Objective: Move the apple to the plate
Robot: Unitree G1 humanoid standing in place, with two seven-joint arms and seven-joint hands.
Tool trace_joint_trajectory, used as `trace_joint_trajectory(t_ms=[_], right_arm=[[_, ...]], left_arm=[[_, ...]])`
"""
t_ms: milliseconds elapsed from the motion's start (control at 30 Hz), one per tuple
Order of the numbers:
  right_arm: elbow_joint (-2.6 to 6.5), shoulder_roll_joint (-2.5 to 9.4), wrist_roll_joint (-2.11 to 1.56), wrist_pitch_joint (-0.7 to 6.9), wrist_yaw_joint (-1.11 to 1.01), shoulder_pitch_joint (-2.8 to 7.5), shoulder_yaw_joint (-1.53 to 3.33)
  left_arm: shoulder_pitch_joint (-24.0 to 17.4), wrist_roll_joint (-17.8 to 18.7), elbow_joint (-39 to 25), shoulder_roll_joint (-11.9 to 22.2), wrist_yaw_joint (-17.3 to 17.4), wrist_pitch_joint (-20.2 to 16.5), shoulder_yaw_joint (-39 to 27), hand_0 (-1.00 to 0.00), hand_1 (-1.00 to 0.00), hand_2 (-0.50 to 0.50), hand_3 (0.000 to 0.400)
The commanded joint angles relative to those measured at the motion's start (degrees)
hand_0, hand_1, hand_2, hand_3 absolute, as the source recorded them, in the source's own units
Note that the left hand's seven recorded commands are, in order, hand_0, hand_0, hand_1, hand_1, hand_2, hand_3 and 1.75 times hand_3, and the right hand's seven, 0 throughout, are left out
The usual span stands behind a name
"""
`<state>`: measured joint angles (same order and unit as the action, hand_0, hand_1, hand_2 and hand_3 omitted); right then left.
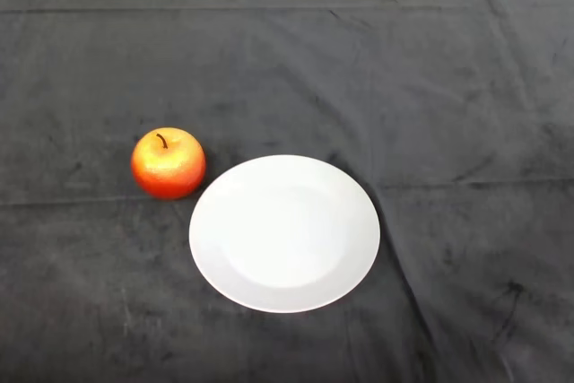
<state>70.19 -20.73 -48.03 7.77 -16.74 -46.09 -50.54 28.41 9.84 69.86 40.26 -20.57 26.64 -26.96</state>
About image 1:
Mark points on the red yellow apple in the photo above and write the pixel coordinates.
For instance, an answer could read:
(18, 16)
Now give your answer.
(168, 167)

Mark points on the white round plate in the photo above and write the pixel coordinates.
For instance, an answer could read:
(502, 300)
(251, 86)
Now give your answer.
(284, 234)

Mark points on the black velvet cloth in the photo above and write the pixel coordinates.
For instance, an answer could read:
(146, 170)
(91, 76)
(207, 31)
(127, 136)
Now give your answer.
(403, 87)

